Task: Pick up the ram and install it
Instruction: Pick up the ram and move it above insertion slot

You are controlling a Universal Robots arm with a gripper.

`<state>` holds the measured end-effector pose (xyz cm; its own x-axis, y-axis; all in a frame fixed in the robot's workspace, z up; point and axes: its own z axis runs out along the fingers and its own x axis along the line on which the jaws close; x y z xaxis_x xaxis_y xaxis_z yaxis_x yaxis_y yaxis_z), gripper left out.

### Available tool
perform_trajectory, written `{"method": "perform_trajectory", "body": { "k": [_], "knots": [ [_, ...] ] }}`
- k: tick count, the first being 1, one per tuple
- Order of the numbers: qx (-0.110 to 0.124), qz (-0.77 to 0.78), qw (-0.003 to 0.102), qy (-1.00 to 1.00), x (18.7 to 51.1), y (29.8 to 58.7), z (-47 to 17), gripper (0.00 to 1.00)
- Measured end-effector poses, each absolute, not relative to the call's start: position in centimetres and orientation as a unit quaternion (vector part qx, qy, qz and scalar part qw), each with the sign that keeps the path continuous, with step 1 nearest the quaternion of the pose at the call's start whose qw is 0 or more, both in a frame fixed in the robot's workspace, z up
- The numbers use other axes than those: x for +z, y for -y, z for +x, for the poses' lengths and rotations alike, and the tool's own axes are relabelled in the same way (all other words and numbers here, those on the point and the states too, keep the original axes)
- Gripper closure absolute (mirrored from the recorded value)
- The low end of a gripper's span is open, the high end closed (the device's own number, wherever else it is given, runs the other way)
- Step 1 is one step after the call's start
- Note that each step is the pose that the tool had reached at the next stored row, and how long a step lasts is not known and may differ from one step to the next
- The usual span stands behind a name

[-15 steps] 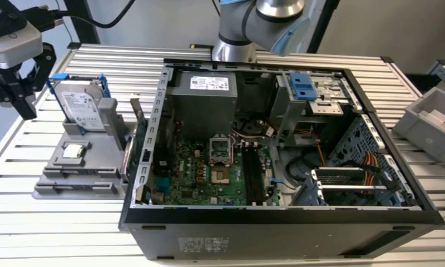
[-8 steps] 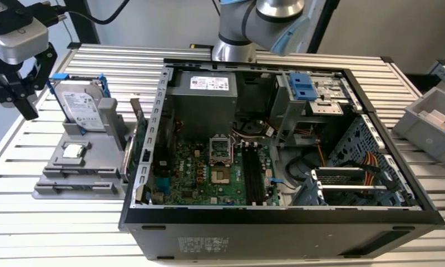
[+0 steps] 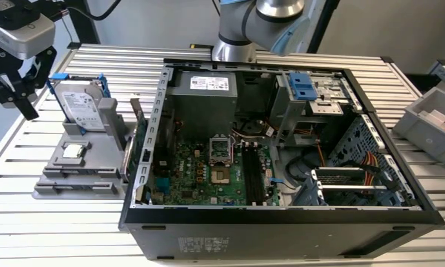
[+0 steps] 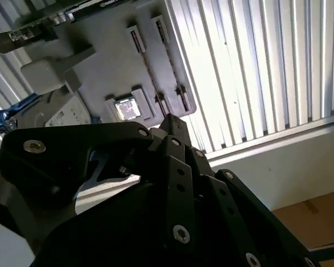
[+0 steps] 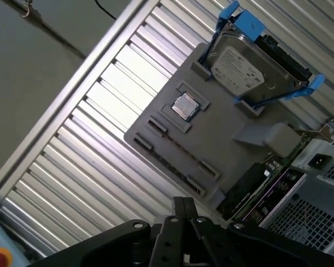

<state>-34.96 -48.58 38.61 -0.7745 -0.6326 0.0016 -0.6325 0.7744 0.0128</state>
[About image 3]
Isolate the grey plastic bin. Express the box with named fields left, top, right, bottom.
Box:
left=392, top=86, right=445, bottom=167

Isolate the green graphics card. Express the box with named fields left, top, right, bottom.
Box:
left=120, top=97, right=152, bottom=183

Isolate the wire bundle by fan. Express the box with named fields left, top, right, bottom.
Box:
left=232, top=118, right=276, bottom=139

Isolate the blue disk carrier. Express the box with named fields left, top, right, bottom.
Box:
left=46, top=72, right=112, bottom=137

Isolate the black frame post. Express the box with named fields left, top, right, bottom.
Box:
left=306, top=0, right=342, bottom=54
left=61, top=0, right=101, bottom=45

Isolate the black open PC case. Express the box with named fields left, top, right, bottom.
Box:
left=117, top=57, right=445, bottom=261

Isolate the blue drive bay latch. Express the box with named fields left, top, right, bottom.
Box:
left=286, top=72, right=316, bottom=102

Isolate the grey power supply unit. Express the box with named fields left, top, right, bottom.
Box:
left=165, top=71, right=238, bottom=140

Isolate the metal socket cover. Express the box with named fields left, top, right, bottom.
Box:
left=208, top=134, right=233, bottom=165

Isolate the green motherboard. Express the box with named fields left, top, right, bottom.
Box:
left=149, top=138, right=282, bottom=207

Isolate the CPU socket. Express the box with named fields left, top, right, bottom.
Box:
left=209, top=164, right=233, bottom=185

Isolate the grey parts rack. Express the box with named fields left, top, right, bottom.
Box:
left=32, top=97, right=144, bottom=200

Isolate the black camera cable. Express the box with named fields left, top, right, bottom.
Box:
left=50, top=0, right=124, bottom=22

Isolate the white block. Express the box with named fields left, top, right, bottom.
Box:
left=417, top=109, right=445, bottom=126

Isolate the silver hard disk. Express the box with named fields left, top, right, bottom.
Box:
left=54, top=80, right=108, bottom=131

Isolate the blue expansion slot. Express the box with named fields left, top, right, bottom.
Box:
left=154, top=177, right=172, bottom=195

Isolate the black looped wire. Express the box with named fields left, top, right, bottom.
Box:
left=284, top=155, right=317, bottom=184

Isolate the silver CPU chip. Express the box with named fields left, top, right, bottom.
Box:
left=61, top=144, right=86, bottom=159

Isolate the blue RAM stick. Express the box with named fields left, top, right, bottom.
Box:
left=54, top=182, right=114, bottom=191

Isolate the thin orange wire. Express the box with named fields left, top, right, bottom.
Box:
left=316, top=139, right=326, bottom=168

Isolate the metal disk bay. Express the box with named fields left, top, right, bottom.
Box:
left=292, top=166, right=392, bottom=206

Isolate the metal optical drive bay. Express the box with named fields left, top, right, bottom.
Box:
left=272, top=71, right=353, bottom=117

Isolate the orange yellow wire bundle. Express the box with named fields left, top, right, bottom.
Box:
left=357, top=152, right=382, bottom=186

